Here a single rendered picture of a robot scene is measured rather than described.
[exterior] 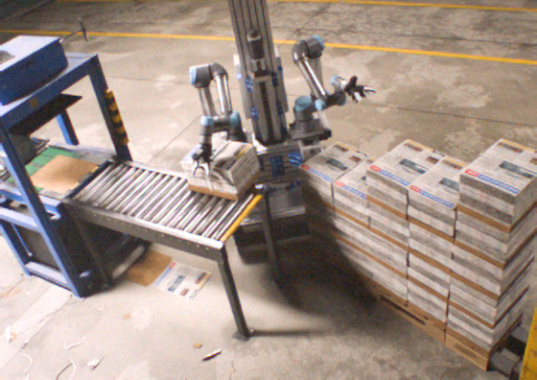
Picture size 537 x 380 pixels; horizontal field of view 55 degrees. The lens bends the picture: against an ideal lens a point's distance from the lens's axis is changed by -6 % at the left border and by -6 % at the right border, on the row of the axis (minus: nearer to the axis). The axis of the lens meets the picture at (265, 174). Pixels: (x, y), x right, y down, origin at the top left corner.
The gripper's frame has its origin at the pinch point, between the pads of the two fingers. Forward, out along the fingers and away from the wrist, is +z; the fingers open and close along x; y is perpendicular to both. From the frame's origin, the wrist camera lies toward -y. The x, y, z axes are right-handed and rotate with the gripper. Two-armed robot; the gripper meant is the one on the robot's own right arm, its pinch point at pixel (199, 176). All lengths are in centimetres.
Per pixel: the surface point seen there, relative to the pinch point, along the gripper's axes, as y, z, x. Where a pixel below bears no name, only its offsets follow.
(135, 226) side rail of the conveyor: -16, 36, 34
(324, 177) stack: 45, -6, -60
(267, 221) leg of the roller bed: 36, 27, -28
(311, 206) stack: 62, 18, -46
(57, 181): -3, 26, 126
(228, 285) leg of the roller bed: -3, 60, -28
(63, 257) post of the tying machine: -12, 76, 105
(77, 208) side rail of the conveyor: -16, 36, 88
